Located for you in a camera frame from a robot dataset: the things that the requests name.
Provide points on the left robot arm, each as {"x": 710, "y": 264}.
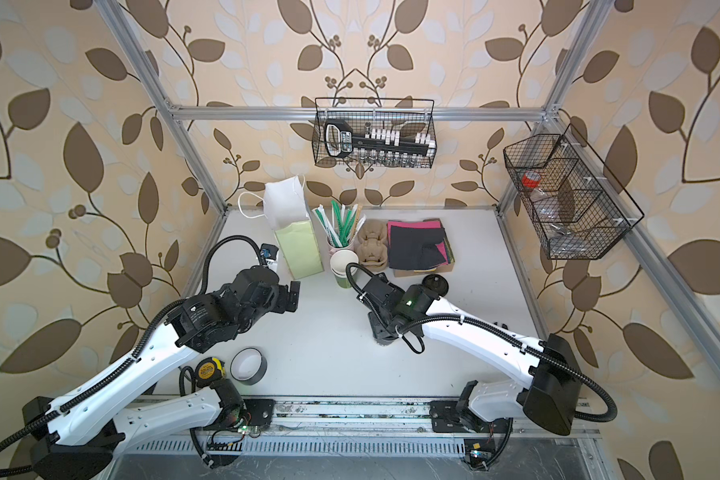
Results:
{"x": 75, "y": 436}

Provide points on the stack of coloured napkins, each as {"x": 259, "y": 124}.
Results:
{"x": 418, "y": 246}

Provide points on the black wire basket right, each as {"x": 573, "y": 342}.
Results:
{"x": 595, "y": 206}

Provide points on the brown cardboard sheet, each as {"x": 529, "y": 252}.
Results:
{"x": 440, "y": 269}

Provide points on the brown pulp cup carriers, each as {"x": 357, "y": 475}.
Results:
{"x": 372, "y": 245}

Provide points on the black wire basket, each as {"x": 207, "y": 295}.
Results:
{"x": 408, "y": 114}
{"x": 595, "y": 206}

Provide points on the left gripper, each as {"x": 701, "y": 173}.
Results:
{"x": 283, "y": 304}

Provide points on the yellow black tape measure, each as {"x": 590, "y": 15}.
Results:
{"x": 209, "y": 370}

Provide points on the green white paper bag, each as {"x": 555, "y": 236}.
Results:
{"x": 285, "y": 208}

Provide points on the black wire basket back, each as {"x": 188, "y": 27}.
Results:
{"x": 408, "y": 114}

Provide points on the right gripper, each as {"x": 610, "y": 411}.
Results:
{"x": 376, "y": 326}

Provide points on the cup of wrapped straws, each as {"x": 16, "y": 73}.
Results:
{"x": 340, "y": 223}

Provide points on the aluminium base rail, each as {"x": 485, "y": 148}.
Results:
{"x": 348, "y": 414}

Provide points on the grey duct tape roll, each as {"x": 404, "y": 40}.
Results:
{"x": 248, "y": 366}

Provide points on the red capped plastic bottle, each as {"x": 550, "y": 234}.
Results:
{"x": 545, "y": 204}

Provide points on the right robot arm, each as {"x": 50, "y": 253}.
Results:
{"x": 543, "y": 381}

